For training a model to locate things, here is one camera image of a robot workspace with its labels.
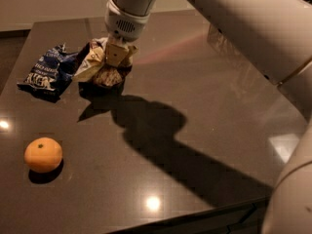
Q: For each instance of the orange mandarin fruit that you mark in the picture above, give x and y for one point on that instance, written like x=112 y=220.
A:
x=43 y=155

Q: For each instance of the brown chip bag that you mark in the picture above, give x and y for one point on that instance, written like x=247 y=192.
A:
x=92 y=66

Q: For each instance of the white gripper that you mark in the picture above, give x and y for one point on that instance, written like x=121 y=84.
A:
x=125 y=23

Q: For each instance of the blue chip bag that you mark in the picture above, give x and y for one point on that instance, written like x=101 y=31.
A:
x=51 y=74

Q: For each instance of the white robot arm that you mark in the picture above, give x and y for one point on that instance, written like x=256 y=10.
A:
x=276 y=37

